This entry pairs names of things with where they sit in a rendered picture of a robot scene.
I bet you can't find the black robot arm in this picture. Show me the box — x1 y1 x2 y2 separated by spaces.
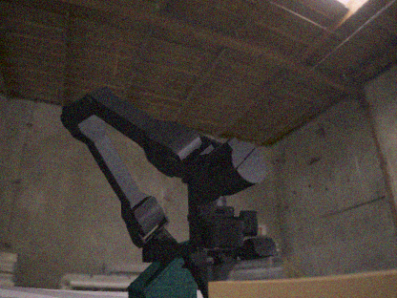
60 86 267 248

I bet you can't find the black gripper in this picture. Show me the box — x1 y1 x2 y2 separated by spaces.
142 199 277 298

